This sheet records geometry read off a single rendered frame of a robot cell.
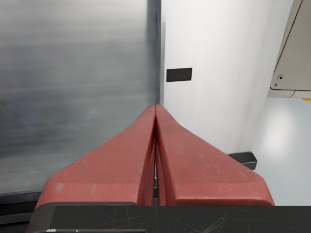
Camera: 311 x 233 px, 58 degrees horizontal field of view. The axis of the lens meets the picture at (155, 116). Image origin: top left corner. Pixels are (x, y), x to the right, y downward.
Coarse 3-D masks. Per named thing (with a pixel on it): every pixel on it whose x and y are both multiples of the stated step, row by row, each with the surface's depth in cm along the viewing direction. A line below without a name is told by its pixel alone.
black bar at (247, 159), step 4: (232, 156) 40; (236, 156) 40; (240, 156) 40; (244, 156) 40; (248, 156) 40; (252, 156) 40; (236, 160) 40; (240, 160) 40; (244, 160) 40; (248, 160) 40; (252, 160) 40; (256, 160) 40; (244, 164) 39; (248, 164) 40; (252, 164) 40; (256, 164) 40; (252, 168) 40; (32, 192) 37; (36, 192) 37; (40, 192) 37; (0, 196) 36; (4, 196) 36
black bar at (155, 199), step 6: (156, 192) 42; (156, 198) 41; (12, 204) 40; (18, 204) 40; (24, 204) 40; (30, 204) 40; (36, 204) 40; (156, 204) 42; (0, 210) 39; (6, 210) 39; (12, 210) 39; (18, 210) 39; (24, 210) 39; (30, 210) 39; (0, 216) 39; (6, 216) 39; (12, 216) 39; (18, 216) 39; (24, 216) 39; (30, 216) 39; (0, 222) 39; (6, 222) 39; (12, 222) 40
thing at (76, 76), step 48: (0, 0) 25; (48, 0) 25; (96, 0) 26; (144, 0) 27; (0, 48) 27; (48, 48) 28; (96, 48) 29; (144, 48) 29; (0, 96) 30; (48, 96) 31; (96, 96) 32; (144, 96) 33; (0, 144) 34; (48, 144) 35; (96, 144) 36; (0, 192) 34
